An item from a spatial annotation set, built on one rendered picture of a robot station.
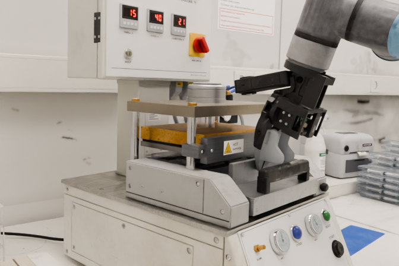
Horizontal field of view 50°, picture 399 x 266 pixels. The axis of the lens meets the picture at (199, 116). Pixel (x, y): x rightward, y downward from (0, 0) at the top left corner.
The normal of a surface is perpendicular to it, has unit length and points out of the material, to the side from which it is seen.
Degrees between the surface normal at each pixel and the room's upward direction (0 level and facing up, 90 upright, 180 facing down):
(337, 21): 117
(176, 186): 90
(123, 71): 90
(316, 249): 65
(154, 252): 90
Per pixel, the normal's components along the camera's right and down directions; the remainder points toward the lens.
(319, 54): 0.04, 0.33
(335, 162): -0.85, 0.03
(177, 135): -0.66, 0.04
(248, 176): 0.75, 0.07
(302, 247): 0.69, -0.36
